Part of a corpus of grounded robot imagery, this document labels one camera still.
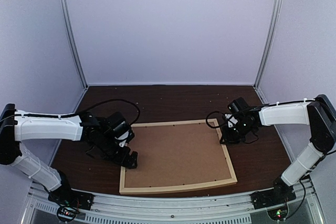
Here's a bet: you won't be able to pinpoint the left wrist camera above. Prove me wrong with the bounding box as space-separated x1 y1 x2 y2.
116 130 135 147

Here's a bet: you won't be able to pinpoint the brown backing board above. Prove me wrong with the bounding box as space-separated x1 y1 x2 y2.
123 122 233 188

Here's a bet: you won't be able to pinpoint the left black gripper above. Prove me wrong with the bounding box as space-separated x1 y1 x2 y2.
97 134 138 169

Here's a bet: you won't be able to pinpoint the aluminium front rail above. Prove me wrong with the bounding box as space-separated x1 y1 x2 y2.
22 178 320 224

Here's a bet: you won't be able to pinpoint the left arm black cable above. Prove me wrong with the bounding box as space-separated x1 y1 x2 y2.
78 99 141 125

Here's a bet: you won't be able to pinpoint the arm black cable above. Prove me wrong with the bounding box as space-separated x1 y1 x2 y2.
78 99 141 125
206 111 259 145

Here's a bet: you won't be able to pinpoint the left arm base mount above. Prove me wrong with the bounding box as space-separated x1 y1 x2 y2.
48 190 94 210

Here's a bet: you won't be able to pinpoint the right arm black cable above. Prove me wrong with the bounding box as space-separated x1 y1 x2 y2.
206 111 259 145

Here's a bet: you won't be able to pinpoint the aluminium corner post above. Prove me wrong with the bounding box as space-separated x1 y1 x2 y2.
60 0 88 89
254 0 283 90

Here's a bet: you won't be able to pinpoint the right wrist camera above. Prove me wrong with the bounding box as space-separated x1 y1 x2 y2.
225 113 238 128

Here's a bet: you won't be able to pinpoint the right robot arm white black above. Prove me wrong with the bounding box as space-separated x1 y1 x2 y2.
220 94 335 204

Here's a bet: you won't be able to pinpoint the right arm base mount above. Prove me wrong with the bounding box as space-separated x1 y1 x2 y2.
250 189 296 209

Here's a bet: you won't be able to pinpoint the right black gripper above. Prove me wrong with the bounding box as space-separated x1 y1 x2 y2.
220 121 254 145

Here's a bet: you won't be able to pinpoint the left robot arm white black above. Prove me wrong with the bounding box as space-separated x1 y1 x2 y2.
1 104 138 205

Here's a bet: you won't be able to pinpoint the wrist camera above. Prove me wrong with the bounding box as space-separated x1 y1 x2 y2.
116 130 135 147
225 113 238 128

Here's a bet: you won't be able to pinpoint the right aluminium corner post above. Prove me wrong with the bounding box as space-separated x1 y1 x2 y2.
254 0 283 90

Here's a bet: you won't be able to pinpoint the left aluminium corner post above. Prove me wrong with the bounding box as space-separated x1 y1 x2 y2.
60 0 88 89

